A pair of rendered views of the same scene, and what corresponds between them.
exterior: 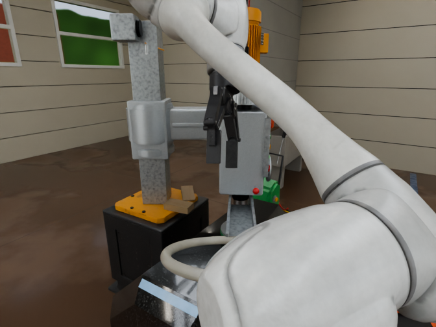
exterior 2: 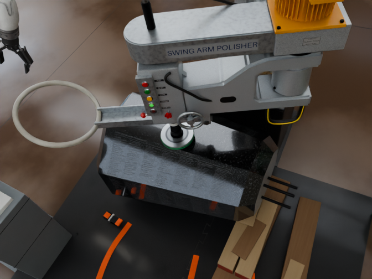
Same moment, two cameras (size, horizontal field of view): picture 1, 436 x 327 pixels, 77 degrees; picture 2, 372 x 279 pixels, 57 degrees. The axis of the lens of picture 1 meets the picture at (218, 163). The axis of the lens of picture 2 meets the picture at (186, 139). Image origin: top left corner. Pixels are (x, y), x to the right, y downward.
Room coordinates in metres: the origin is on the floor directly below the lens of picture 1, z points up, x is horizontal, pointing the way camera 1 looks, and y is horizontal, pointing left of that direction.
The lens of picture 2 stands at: (1.53, -1.42, 2.67)
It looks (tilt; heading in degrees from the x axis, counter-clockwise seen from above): 55 degrees down; 95
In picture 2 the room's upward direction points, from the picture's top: 12 degrees counter-clockwise
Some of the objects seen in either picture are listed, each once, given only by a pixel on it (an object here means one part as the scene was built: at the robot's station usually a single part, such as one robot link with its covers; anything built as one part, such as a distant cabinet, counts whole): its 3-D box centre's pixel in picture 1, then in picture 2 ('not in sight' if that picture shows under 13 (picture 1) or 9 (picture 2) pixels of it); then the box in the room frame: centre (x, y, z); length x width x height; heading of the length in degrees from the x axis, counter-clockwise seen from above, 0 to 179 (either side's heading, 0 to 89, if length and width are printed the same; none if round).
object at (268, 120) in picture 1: (265, 146); (149, 96); (1.28, -0.23, 1.40); 0.08 x 0.03 x 0.28; 176
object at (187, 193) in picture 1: (187, 193); not in sight; (2.07, 0.25, 0.80); 0.20 x 0.10 x 0.05; 11
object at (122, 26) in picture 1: (126, 28); not in sight; (1.88, 0.57, 2.00); 0.20 x 0.18 x 0.15; 60
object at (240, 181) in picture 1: (241, 148); (180, 84); (1.44, -0.13, 1.35); 0.36 x 0.22 x 0.45; 176
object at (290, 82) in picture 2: not in sight; (291, 70); (2.02, -0.17, 1.37); 0.19 x 0.19 x 0.20
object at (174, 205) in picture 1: (178, 205); not in sight; (1.84, 0.29, 0.81); 0.20 x 0.10 x 0.05; 68
